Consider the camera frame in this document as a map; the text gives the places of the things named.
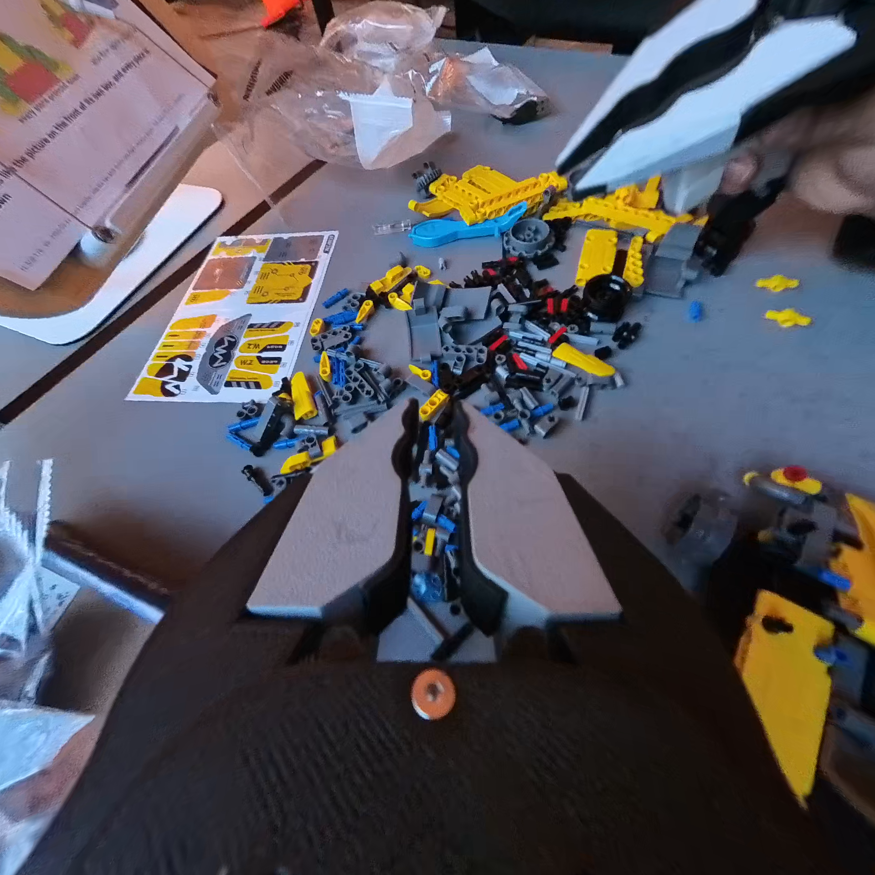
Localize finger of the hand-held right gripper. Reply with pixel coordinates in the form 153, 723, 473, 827
569, 17, 860, 202
555, 0, 761, 176

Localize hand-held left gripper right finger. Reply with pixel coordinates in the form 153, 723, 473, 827
457, 403, 623, 637

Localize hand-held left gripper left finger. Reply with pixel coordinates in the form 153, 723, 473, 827
246, 400, 419, 637

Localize pile of small brick connectors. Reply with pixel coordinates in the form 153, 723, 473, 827
226, 249, 647, 616

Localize heap of large yellow beams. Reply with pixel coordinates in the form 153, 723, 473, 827
409, 164, 708, 302

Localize yellow toy brick car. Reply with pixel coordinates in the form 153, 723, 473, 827
666, 465, 875, 808

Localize grey desk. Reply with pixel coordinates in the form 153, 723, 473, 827
0, 41, 875, 685

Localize person's right hand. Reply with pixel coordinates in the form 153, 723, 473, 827
721, 103, 875, 220

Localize grey motor block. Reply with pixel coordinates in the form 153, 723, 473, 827
662, 166, 727, 214

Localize black tyre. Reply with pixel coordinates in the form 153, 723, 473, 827
582, 275, 633, 322

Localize blue cardboard kit box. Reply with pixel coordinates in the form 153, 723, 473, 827
0, 520, 175, 875

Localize yellow sticker sheet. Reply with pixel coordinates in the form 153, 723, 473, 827
125, 231, 339, 403

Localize blue brick separator tool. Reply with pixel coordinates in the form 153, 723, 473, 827
409, 203, 529, 248

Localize clear bag with white paper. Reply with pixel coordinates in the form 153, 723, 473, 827
242, 0, 551, 170

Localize crumpled clear plastic bags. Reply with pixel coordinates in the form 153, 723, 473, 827
0, 458, 97, 875

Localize wooden board stand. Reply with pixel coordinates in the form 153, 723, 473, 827
0, 0, 224, 346

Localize printed instruction sheet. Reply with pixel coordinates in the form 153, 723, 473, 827
0, 0, 213, 291

